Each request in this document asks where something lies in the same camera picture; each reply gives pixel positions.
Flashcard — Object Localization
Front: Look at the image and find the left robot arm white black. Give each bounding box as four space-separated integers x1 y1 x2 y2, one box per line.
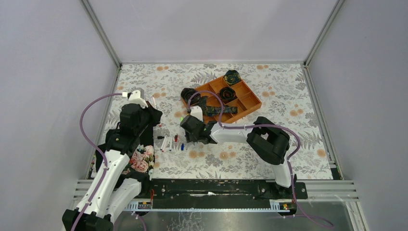
62 103 163 231

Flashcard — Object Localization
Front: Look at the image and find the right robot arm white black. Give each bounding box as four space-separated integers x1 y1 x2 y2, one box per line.
180 115 293 188

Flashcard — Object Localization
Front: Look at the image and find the white pen on table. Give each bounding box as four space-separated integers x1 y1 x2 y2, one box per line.
161 136 167 152

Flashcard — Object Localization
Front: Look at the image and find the unrolled dark patterned tie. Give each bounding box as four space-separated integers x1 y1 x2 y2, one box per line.
190 96 238 116

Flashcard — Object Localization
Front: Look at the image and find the rolled dark tie left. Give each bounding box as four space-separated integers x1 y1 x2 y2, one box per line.
180 88 201 106

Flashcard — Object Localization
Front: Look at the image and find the rolled dark tie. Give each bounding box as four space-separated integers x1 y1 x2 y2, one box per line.
223 70 241 86
218 87 237 104
180 88 201 106

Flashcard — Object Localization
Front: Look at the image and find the orange compartment tray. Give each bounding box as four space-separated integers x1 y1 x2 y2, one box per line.
180 76 262 123

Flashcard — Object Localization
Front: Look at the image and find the black floral cloth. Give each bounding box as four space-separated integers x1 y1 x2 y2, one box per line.
115 126 155 188

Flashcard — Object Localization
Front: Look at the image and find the rolled dark tie centre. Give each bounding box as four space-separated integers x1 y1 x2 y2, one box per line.
218 87 237 104

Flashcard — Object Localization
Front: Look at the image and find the rolled dark tie top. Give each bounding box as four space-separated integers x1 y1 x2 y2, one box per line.
223 70 241 86

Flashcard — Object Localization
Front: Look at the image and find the floral table cloth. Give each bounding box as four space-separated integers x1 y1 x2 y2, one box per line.
115 64 332 180

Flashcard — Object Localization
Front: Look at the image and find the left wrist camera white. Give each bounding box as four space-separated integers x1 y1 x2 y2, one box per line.
122 90 149 109

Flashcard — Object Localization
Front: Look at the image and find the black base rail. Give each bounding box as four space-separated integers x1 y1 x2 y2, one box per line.
137 179 308 210

